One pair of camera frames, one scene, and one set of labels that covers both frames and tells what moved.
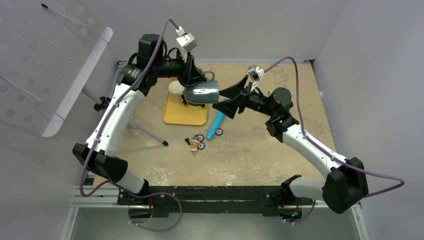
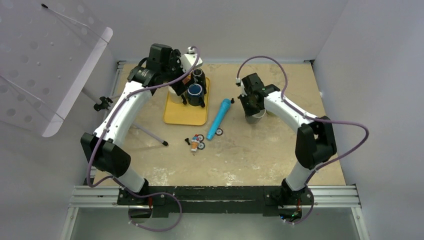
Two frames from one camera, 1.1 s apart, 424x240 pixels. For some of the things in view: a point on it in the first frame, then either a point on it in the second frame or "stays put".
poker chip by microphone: (219, 132) stays put
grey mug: (205, 92) -> (252, 119)
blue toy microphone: (215, 124) stays put
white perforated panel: (49, 51) stays put
